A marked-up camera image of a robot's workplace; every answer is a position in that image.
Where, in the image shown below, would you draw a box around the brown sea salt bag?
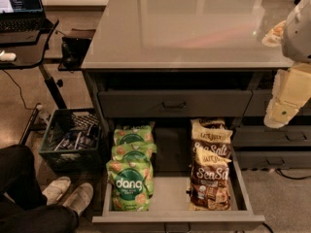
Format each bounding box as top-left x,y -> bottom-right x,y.
191,124 -> 232,158
190,148 -> 230,211

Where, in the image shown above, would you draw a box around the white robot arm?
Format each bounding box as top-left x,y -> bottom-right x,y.
261,0 -> 311,128

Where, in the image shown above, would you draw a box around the rear brown chip bag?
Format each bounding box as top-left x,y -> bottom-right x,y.
191,117 -> 225,129

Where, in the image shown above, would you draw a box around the grey counter cabinet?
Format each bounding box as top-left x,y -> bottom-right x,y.
83,0 -> 310,233

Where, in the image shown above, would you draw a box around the middle green dang bag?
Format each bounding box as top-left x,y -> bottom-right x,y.
112,142 -> 157,161

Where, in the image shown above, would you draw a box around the green dang bag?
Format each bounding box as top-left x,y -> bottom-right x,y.
112,142 -> 157,161
113,121 -> 155,146
106,160 -> 154,212

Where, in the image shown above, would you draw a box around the open grey middle drawer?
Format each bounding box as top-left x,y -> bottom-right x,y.
91,117 -> 266,233

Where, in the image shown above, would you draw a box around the rear green dang bag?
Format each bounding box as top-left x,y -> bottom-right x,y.
113,121 -> 155,146

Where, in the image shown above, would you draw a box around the grey top drawer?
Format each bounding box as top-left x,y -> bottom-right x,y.
98,90 -> 252,117

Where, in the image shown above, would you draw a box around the front green dang bag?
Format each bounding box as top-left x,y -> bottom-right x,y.
106,160 -> 154,212

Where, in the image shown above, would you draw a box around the right grey drawers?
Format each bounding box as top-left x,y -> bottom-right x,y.
232,89 -> 311,170

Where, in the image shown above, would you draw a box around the black device on floor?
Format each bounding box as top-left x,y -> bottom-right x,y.
58,28 -> 95,71

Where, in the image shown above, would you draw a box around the black plastic crate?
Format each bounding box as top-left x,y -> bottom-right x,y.
39,109 -> 103,173

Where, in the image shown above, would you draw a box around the right white shoe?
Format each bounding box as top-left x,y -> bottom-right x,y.
63,183 -> 93,216

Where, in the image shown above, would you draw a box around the white shoe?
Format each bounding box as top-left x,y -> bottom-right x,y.
43,176 -> 71,205
63,183 -> 93,216

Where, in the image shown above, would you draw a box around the left white shoe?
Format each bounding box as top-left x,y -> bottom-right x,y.
43,176 -> 71,205

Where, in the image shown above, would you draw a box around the black laptop stand table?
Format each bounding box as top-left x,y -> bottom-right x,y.
0,16 -> 66,147

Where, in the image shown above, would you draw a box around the open laptop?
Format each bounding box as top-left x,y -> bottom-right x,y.
0,0 -> 46,46

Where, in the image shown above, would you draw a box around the white computer mouse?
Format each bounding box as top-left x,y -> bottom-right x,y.
0,52 -> 17,62

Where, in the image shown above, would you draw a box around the person's black trouser legs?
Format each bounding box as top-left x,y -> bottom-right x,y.
0,146 -> 79,233

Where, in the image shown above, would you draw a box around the black floor cable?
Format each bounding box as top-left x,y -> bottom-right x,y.
275,168 -> 311,181

